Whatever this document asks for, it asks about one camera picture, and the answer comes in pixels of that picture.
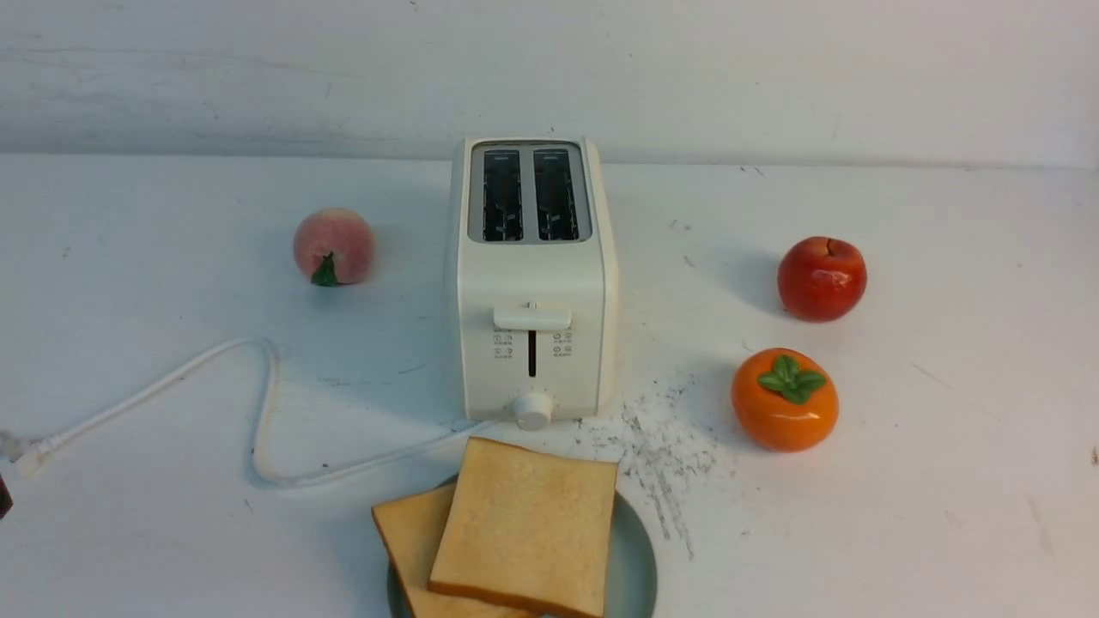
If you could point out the white two-slot toaster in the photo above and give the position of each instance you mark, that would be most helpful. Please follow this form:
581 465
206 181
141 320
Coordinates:
531 282

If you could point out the pink peach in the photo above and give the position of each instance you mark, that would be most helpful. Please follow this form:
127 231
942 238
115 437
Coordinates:
334 247

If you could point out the toast slice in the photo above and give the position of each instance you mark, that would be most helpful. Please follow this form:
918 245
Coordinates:
411 530
528 530

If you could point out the light green round plate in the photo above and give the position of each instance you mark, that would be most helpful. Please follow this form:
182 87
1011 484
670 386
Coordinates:
632 577

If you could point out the red apple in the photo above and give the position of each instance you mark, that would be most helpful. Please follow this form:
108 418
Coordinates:
820 279

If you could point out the orange persimmon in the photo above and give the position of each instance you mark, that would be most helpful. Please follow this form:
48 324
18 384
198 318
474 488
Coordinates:
784 400

